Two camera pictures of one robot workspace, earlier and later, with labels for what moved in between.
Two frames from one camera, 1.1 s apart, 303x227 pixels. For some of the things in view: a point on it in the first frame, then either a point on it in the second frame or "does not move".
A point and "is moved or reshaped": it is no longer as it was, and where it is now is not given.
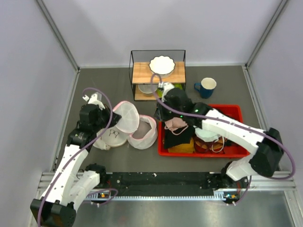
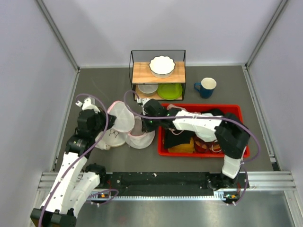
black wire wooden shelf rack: [148, 68] does not move
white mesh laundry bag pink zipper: [129, 116] is moved or reshaped
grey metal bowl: [147, 90] does not move
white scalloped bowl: [162, 65] does not move
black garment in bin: [170, 140] does not move
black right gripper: [160, 114] -> [146, 128]
